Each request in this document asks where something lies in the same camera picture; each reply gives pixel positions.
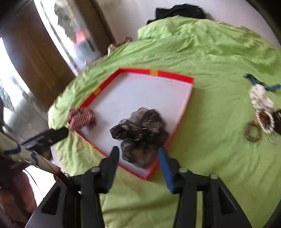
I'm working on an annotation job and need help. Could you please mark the brown patterned blanket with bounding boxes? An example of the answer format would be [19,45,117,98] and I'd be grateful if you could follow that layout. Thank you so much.
[86,37,133,66]

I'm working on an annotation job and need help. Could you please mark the dark sheer beaded scrunchie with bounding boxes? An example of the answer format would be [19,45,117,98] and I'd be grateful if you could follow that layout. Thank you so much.
[110,107,169,169]

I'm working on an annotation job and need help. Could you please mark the black cloth at wall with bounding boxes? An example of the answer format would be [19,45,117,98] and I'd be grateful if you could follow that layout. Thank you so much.
[146,4,207,25]

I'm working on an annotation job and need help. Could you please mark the red white-dotted scrunchie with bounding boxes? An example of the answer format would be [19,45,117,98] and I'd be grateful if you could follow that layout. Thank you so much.
[259,109,281,134]

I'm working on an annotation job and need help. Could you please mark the cream pearl bracelet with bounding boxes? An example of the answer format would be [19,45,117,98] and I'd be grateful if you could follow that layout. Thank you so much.
[255,108,275,135]

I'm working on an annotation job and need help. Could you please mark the white dotted scrunchie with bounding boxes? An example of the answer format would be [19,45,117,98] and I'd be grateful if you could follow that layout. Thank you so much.
[249,84,275,112]

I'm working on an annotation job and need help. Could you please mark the red plaid scrunchie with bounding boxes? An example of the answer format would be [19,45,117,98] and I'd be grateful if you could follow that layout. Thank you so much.
[68,107,96,132]

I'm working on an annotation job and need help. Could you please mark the stained glass window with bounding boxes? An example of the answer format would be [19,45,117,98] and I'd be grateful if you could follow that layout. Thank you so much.
[34,0,101,76]

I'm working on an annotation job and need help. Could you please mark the green bed sheet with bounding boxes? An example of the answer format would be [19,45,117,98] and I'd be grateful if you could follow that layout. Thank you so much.
[48,17,280,227]

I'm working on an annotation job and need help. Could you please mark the blue striped watch strap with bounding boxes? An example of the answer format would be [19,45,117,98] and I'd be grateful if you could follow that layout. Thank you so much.
[243,73,281,92]

